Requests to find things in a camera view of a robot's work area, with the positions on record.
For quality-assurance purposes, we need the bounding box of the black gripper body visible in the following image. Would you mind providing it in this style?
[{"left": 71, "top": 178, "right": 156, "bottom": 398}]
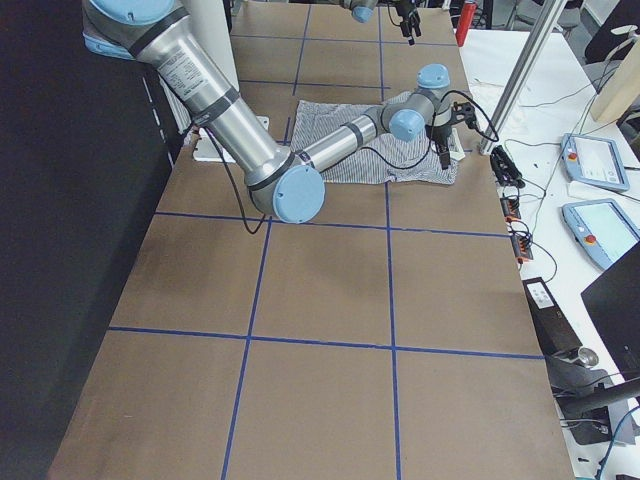
[
  {"left": 431, "top": 125, "right": 450, "bottom": 150},
  {"left": 398, "top": 11, "right": 415, "bottom": 31}
]

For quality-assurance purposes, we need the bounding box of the blue white striped polo shirt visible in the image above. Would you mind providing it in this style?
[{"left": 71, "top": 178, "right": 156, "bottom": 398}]
[{"left": 291, "top": 100, "right": 465, "bottom": 185}]

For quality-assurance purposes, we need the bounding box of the black monitor arm base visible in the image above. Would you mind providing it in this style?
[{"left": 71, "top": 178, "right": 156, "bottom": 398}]
[{"left": 545, "top": 356, "right": 639, "bottom": 446}]

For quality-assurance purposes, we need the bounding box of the red cylinder tube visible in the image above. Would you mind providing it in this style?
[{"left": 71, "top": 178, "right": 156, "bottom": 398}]
[{"left": 455, "top": 0, "right": 477, "bottom": 47}]

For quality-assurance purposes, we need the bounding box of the far grey orange USB hub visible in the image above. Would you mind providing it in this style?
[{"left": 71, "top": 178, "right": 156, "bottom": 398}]
[{"left": 500, "top": 196, "right": 522, "bottom": 223}]

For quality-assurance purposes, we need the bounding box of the grey orange usb hub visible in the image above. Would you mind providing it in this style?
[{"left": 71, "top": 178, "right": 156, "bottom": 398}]
[
  {"left": 510, "top": 230, "right": 534, "bottom": 265},
  {"left": 500, "top": 196, "right": 522, "bottom": 223}
]

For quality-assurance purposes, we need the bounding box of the near grey orange USB hub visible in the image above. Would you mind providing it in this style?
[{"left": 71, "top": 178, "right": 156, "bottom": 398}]
[{"left": 510, "top": 230, "right": 534, "bottom": 265}]

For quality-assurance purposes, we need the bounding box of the upper blue teach pendant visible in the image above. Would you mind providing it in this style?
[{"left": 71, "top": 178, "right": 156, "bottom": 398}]
[{"left": 561, "top": 133, "right": 630, "bottom": 192}]

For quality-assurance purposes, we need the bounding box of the blue teach pendant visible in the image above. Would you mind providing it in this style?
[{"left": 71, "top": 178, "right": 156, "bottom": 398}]
[
  {"left": 561, "top": 133, "right": 630, "bottom": 192},
  {"left": 561, "top": 198, "right": 639, "bottom": 270}
]

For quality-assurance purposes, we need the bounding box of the lower blue teach pendant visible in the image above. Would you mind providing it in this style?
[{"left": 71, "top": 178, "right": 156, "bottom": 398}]
[{"left": 561, "top": 198, "right": 639, "bottom": 270}]

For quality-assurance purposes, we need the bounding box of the beige wooden board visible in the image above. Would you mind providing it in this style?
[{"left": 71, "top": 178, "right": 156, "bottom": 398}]
[{"left": 591, "top": 25, "right": 639, "bottom": 123}]

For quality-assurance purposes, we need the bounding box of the black box with white label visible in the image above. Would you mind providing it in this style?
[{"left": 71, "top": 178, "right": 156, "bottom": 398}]
[{"left": 523, "top": 277, "right": 582, "bottom": 356}]

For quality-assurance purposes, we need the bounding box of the black monitor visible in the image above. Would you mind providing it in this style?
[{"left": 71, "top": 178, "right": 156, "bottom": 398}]
[{"left": 581, "top": 244, "right": 640, "bottom": 380}]

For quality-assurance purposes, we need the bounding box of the silver round knob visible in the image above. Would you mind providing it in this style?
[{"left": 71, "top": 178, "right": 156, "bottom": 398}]
[{"left": 576, "top": 346, "right": 599, "bottom": 368}]

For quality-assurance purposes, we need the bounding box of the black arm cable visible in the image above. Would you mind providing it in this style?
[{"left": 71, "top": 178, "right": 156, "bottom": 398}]
[{"left": 199, "top": 89, "right": 500, "bottom": 235}]

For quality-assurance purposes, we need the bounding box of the aluminium frame post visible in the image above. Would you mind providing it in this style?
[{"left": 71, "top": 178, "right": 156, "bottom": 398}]
[{"left": 479, "top": 0, "right": 567, "bottom": 155}]

